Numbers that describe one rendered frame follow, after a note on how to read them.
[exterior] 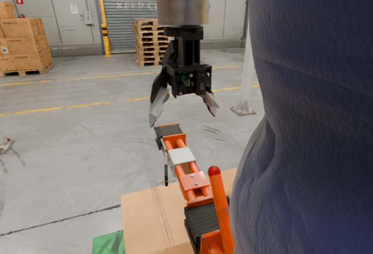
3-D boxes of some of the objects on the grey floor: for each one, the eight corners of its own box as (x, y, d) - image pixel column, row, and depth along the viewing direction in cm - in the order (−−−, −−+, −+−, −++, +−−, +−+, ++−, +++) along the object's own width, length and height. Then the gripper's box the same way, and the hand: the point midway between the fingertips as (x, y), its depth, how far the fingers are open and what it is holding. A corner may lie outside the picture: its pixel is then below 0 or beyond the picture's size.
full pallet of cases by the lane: (44, 74, 583) (23, 0, 508) (-1, 77, 553) (-31, 0, 479) (54, 64, 687) (38, 3, 613) (15, 66, 657) (-6, 2, 583)
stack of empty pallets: (174, 64, 693) (173, 19, 638) (139, 66, 662) (135, 20, 606) (165, 56, 804) (163, 18, 748) (134, 59, 772) (130, 18, 717)
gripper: (130, 32, 32) (144, 145, 41) (246, 26, 37) (237, 127, 46) (126, 28, 39) (138, 124, 48) (223, 24, 45) (219, 111, 53)
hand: (182, 120), depth 49 cm, fingers open, 14 cm apart
